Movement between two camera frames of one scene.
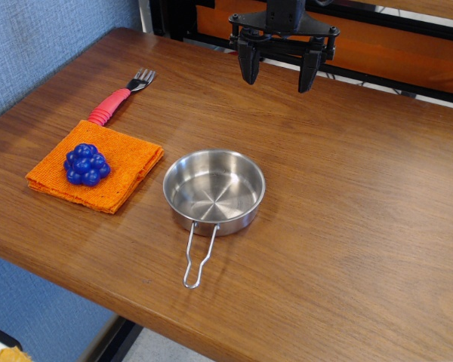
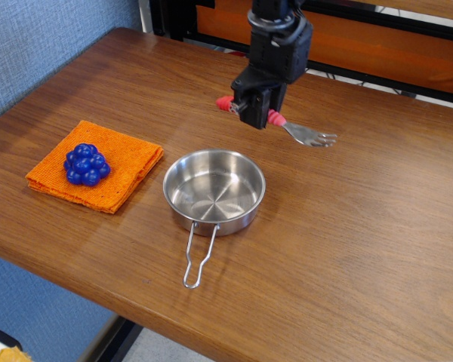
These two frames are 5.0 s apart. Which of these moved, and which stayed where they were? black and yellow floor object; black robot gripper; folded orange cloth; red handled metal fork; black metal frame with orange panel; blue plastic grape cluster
Moved: red handled metal fork; black robot gripper
Stayed: blue plastic grape cluster; black metal frame with orange panel; folded orange cloth; black and yellow floor object
